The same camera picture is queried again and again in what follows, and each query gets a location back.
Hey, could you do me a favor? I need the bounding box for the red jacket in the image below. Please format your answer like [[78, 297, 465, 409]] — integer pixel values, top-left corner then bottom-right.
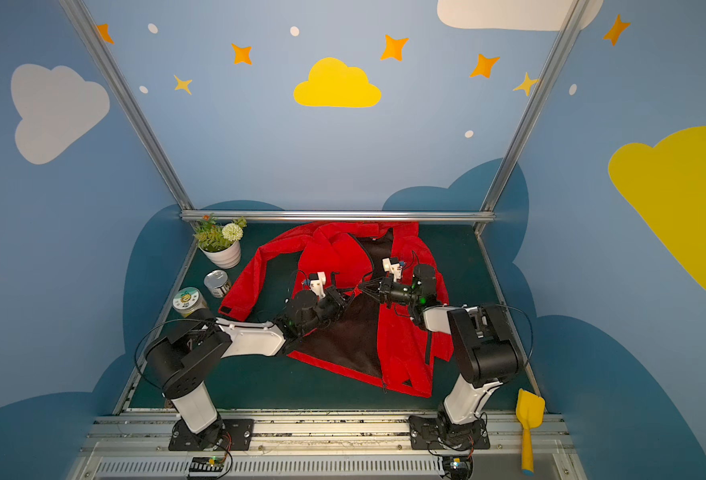
[[219, 222, 453, 398]]

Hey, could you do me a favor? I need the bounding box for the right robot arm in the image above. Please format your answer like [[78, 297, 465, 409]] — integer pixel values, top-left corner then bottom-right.
[[359, 264, 531, 450]]

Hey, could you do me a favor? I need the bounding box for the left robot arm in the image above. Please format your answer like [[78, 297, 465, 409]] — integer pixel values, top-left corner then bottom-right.
[[144, 287, 353, 435]]

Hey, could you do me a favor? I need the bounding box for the silver tin can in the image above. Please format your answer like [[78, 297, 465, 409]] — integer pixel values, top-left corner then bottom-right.
[[204, 269, 232, 299]]

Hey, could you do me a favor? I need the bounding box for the white plant pot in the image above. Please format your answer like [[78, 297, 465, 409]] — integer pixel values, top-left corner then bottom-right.
[[203, 241, 241, 270]]

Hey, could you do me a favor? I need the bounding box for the green artificial plant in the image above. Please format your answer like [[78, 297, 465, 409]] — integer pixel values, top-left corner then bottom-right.
[[194, 215, 247, 253]]

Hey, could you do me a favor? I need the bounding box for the yellow toy shovel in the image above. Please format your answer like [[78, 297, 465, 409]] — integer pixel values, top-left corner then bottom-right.
[[516, 389, 546, 476]]

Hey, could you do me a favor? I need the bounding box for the right controller board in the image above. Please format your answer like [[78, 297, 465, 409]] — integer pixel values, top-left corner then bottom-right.
[[441, 456, 473, 480]]

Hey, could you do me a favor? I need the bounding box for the controller board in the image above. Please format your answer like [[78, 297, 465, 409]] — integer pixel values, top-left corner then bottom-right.
[[441, 456, 473, 480], [187, 456, 226, 479]]

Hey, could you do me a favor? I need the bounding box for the left controller board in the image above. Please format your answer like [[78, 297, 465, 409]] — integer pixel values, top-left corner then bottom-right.
[[187, 456, 226, 479]]

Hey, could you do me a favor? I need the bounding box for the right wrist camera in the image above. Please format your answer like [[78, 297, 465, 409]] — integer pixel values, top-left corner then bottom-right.
[[382, 257, 406, 283]]

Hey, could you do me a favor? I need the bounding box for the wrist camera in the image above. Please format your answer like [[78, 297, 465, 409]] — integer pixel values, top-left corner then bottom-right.
[[305, 272, 327, 299], [382, 257, 406, 283]]

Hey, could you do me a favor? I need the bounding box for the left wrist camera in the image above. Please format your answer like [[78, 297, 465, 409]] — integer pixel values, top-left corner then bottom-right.
[[305, 272, 327, 299]]

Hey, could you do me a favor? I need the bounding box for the aluminium frame rail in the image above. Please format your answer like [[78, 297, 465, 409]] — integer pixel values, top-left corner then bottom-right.
[[180, 210, 495, 223]]

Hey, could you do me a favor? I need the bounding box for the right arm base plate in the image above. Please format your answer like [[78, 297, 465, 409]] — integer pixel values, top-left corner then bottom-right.
[[408, 412, 490, 451]]

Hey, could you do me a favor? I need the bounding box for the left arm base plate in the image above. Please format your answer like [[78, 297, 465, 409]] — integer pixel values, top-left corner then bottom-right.
[[168, 418, 254, 452]]

